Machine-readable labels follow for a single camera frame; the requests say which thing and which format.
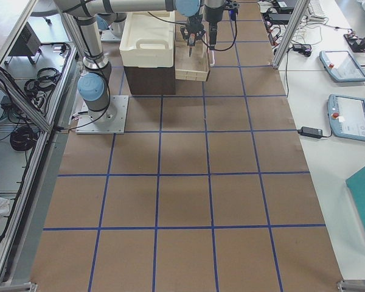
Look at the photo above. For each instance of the upper teach pendant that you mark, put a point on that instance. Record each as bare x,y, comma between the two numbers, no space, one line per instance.
342,66

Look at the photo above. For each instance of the teach pendant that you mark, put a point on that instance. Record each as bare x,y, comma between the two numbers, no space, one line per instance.
346,116
342,66

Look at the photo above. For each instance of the aluminium frame post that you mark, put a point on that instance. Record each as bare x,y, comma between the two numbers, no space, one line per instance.
293,23

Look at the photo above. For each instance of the grey electronics box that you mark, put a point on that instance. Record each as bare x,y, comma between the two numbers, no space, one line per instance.
26,45

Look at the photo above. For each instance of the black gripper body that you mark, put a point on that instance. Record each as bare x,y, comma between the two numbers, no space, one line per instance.
214,14
193,30

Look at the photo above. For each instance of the dark brown drawer cabinet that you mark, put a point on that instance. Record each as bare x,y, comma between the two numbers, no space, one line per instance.
151,81

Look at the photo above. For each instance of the cream plastic tray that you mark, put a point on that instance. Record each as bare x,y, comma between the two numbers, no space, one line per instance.
148,40

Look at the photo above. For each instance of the lower teach pendant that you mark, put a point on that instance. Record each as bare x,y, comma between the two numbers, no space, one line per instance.
346,116

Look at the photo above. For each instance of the wooden drawer with white handle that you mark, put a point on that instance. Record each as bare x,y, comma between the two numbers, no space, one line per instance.
194,67

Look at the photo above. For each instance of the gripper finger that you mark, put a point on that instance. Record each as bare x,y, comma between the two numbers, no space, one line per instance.
217,32
198,37
212,35
185,36

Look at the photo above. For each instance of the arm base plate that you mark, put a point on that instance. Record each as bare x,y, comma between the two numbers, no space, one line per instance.
113,121

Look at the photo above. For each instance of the grey orange scissors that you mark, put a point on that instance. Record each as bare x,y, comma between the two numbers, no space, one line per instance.
191,43

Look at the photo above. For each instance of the black power adapter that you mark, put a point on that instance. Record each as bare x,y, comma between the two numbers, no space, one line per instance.
310,132

